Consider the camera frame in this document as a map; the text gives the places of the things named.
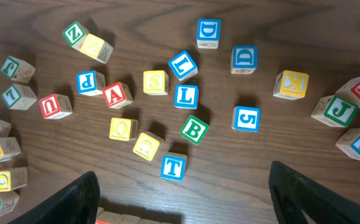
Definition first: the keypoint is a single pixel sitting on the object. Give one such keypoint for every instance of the yellow block beside Z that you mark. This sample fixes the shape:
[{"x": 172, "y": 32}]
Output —
[{"x": 97, "y": 48}]

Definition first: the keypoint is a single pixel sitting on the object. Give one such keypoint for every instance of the blue S block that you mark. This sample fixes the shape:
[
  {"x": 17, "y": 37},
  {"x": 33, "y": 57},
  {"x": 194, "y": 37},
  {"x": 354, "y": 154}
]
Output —
[{"x": 246, "y": 118}]

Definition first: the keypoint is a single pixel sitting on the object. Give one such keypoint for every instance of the red u block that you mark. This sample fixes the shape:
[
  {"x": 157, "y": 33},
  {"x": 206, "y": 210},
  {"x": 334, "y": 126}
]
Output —
[
  {"x": 55, "y": 106},
  {"x": 115, "y": 218}
]

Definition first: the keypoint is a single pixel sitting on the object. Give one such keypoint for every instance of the green B block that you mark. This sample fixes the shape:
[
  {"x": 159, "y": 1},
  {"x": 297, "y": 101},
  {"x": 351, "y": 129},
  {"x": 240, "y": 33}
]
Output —
[{"x": 194, "y": 129}]

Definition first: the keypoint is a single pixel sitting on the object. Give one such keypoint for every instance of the blue D block top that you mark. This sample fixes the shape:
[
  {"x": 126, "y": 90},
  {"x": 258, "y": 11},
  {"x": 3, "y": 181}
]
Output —
[{"x": 208, "y": 33}]

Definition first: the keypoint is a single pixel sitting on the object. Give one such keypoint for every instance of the red A block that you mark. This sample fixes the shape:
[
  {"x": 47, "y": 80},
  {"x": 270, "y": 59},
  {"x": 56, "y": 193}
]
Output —
[{"x": 117, "y": 95}]

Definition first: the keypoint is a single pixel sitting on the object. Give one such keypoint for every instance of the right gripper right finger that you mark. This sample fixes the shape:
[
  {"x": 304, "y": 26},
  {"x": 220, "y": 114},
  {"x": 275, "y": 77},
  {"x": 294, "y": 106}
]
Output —
[{"x": 294, "y": 195}]

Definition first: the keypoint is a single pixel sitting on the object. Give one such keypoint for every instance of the blue L block upper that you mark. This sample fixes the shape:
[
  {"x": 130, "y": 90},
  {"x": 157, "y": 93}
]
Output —
[{"x": 183, "y": 66}]

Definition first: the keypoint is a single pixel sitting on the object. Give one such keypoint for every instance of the blue L block lower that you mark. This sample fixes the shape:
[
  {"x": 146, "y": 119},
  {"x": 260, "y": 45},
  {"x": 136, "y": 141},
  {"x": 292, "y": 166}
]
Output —
[{"x": 186, "y": 96}]

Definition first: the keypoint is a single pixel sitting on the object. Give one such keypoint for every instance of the green Z block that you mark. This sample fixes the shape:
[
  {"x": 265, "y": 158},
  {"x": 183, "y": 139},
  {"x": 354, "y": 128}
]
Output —
[{"x": 75, "y": 35}]

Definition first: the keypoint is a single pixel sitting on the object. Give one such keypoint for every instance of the green R block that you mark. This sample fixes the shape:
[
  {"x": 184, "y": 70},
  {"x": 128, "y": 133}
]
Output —
[{"x": 146, "y": 221}]

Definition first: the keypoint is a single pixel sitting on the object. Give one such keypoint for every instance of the yellow block right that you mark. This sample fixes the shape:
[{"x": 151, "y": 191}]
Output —
[{"x": 291, "y": 85}]

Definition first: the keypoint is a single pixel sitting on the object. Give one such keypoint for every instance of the yellow K block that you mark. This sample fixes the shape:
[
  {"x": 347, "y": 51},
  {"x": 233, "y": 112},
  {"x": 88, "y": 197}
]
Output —
[{"x": 9, "y": 148}]

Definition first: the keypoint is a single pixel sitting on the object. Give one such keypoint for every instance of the blue d block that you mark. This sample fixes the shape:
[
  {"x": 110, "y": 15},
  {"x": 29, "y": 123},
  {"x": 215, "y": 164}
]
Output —
[
  {"x": 208, "y": 33},
  {"x": 244, "y": 59}
]

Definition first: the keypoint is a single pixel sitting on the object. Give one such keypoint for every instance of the yellow O block centre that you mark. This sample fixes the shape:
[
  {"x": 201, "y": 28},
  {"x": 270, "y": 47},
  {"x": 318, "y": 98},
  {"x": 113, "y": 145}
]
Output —
[{"x": 123, "y": 129}]

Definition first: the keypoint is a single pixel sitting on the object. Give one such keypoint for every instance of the green j block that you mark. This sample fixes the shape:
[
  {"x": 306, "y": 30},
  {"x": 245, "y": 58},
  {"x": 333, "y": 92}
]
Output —
[
  {"x": 335, "y": 111},
  {"x": 17, "y": 70}
]

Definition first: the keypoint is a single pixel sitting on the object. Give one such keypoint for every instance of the green J block right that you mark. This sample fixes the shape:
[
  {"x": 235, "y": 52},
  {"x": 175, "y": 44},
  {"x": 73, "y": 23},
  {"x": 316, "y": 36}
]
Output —
[{"x": 335, "y": 111}]

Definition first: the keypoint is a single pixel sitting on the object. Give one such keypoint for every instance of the blue T block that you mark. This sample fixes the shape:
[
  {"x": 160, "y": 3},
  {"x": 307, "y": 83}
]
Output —
[{"x": 173, "y": 166}]

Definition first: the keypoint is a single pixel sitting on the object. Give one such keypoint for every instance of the green J block left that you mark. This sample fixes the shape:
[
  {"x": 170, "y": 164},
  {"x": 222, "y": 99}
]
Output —
[{"x": 17, "y": 70}]

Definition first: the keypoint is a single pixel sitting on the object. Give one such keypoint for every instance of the yellow S block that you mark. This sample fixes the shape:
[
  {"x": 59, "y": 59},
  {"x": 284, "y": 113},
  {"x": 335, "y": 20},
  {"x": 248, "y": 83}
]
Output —
[{"x": 155, "y": 82}]

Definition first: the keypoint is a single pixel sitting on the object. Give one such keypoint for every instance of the red E block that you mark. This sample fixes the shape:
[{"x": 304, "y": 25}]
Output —
[{"x": 100, "y": 210}]

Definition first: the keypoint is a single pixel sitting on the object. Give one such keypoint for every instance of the blue D block right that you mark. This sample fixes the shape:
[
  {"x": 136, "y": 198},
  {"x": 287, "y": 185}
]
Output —
[{"x": 244, "y": 59}]

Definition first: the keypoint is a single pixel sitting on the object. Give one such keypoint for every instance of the green 7 block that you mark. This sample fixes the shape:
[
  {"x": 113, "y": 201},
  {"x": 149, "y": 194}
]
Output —
[{"x": 18, "y": 97}]

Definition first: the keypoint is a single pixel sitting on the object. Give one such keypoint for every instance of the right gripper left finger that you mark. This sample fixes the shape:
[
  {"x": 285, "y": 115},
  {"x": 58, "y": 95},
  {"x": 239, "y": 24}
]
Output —
[{"x": 75, "y": 203}]

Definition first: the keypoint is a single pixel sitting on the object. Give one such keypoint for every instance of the blue l block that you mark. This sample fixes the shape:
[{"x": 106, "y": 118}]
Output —
[
  {"x": 183, "y": 66},
  {"x": 186, "y": 96}
]

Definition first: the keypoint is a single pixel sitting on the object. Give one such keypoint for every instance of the yellow C block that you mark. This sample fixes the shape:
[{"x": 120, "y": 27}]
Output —
[{"x": 147, "y": 145}]

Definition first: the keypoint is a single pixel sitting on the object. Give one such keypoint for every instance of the blue P block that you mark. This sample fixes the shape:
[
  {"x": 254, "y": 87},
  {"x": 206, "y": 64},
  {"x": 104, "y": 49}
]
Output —
[{"x": 90, "y": 83}]

